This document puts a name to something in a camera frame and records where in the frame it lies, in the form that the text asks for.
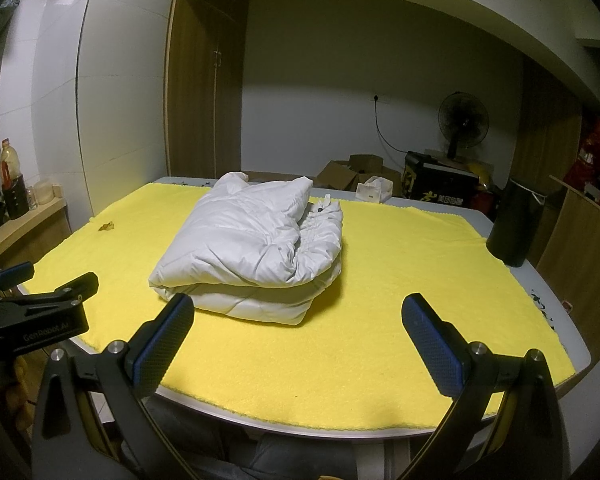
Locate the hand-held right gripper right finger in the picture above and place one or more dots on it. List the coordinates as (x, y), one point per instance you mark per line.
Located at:
(432, 351)

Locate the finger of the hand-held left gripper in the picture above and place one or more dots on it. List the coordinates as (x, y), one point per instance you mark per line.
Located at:
(75, 287)
(12, 275)

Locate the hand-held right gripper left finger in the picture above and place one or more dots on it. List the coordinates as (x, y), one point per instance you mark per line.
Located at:
(162, 346)

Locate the white puffer jacket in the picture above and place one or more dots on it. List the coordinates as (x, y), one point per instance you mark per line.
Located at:
(240, 240)

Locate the wooden counter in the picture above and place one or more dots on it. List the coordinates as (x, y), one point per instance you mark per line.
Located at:
(25, 230)

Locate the small glass jar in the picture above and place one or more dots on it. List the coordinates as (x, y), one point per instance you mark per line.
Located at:
(31, 197)

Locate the yellow blanket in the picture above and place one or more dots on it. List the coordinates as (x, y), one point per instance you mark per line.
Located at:
(380, 285)

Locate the clear plastic jar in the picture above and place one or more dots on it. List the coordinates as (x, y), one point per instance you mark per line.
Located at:
(44, 192)

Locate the oil bottle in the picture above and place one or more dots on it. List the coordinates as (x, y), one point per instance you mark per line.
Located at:
(8, 157)

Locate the black cylinder bin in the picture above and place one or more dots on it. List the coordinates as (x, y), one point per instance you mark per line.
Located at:
(515, 220)

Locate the wooden board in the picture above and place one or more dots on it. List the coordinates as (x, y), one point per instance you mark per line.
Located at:
(580, 270)

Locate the black and yellow box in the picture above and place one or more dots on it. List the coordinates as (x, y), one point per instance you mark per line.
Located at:
(440, 180)

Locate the white tissue box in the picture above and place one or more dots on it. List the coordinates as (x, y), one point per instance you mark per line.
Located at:
(373, 190)

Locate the yellow round object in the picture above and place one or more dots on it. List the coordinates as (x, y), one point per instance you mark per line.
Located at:
(481, 175)

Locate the black standing fan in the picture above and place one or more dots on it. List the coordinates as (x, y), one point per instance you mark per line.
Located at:
(462, 120)

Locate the wooden door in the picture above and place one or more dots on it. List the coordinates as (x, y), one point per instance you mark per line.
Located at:
(205, 85)

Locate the wooden wardrobe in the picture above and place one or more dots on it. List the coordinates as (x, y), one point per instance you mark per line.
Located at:
(545, 125)

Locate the red bag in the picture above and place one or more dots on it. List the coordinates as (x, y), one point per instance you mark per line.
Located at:
(595, 155)

